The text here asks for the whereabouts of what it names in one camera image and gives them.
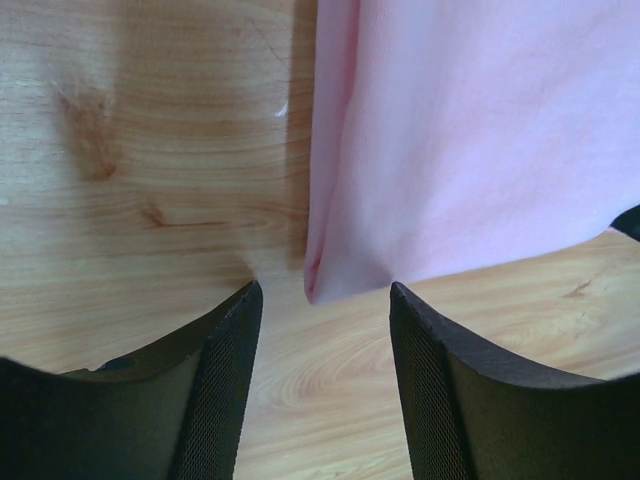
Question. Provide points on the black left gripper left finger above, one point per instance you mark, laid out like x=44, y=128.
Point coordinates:
x=173, y=409

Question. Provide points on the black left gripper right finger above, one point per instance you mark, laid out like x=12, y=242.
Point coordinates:
x=474, y=410

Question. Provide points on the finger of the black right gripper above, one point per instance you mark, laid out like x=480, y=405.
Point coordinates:
x=628, y=223

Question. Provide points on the pink t shirt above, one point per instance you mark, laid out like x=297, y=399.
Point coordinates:
x=449, y=136

